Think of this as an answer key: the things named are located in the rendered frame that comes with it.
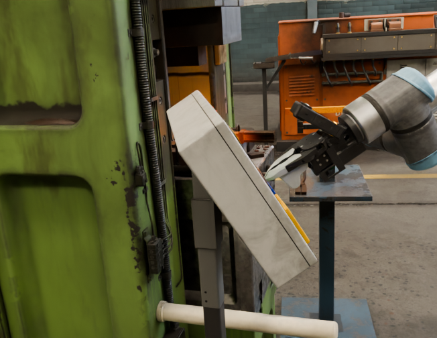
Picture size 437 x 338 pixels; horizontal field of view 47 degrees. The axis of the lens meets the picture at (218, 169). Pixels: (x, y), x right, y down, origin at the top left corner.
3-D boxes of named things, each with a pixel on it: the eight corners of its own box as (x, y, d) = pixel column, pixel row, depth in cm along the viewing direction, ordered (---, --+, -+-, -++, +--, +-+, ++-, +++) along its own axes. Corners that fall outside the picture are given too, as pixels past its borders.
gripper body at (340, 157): (322, 184, 102) (372, 151, 101) (301, 151, 99) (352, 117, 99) (309, 174, 109) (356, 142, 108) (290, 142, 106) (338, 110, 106)
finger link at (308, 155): (290, 174, 99) (327, 149, 99) (286, 168, 99) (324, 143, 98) (284, 167, 104) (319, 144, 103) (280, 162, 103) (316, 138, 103)
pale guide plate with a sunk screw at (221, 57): (227, 62, 177) (224, 11, 172) (220, 64, 169) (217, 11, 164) (221, 62, 178) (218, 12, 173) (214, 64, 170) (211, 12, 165)
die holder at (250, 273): (277, 263, 182) (273, 144, 169) (255, 323, 148) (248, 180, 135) (137, 251, 198) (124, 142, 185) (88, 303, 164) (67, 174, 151)
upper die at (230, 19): (241, 40, 147) (240, 6, 145) (223, 45, 129) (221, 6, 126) (114, 46, 159) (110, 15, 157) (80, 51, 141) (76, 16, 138)
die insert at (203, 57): (206, 63, 149) (205, 42, 147) (199, 66, 142) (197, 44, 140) (116, 66, 157) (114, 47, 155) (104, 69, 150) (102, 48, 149)
